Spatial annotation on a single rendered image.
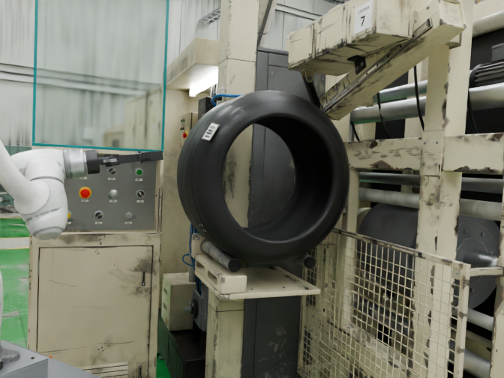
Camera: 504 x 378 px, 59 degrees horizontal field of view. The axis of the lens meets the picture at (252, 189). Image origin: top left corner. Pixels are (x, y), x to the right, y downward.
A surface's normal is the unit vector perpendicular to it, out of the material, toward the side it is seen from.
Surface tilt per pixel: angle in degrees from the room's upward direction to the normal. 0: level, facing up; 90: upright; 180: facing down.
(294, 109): 80
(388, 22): 90
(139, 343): 90
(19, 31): 90
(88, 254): 90
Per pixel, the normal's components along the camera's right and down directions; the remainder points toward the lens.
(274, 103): 0.33, -0.12
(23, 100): 0.51, 0.07
